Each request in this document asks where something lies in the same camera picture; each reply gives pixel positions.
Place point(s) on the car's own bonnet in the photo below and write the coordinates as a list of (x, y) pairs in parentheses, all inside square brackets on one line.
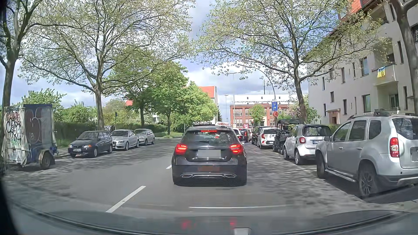
[(209, 223)]

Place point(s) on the tree trunk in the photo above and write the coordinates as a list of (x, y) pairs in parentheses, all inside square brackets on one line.
[(408, 42)]

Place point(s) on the silver suv with roof rails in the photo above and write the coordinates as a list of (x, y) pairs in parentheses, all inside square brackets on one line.
[(369, 153)]

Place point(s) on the green hedge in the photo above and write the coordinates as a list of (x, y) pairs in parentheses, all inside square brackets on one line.
[(70, 130)]

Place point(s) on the large tree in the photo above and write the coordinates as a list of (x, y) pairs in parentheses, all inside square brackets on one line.
[(294, 49)]

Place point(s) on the dark grey hatchback car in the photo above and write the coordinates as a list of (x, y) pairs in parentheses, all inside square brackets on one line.
[(209, 156)]

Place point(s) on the road markings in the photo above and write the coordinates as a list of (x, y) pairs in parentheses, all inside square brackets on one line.
[(129, 196)]

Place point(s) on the red brick building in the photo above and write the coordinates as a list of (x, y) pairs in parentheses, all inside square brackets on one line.
[(243, 114)]

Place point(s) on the small silver car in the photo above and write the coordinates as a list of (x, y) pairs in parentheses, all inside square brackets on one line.
[(303, 142)]

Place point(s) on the silver sedan car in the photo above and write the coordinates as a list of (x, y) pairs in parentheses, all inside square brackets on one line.
[(124, 138)]

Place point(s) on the grey asphalt road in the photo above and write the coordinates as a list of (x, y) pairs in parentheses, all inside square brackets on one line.
[(137, 169)]

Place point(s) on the graffiti covered trailer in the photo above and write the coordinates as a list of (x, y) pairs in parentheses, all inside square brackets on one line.
[(27, 133)]

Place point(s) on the white building with red roof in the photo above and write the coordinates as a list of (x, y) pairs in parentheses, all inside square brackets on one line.
[(210, 98)]

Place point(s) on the row of trees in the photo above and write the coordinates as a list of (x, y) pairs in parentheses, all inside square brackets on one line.
[(98, 65)]

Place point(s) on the row of parked cars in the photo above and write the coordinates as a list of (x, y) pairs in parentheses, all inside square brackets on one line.
[(264, 135)]

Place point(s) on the cream apartment building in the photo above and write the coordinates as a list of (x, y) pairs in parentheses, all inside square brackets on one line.
[(362, 75)]

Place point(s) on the silver hatchback car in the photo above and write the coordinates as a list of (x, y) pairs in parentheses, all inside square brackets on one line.
[(146, 134)]

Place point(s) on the parking sign on post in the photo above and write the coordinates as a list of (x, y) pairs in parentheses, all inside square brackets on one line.
[(274, 109)]

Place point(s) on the curved lamp post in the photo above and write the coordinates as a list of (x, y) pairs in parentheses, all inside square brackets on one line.
[(266, 76)]

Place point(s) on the dark blue small car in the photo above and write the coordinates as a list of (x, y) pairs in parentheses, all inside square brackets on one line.
[(91, 143)]

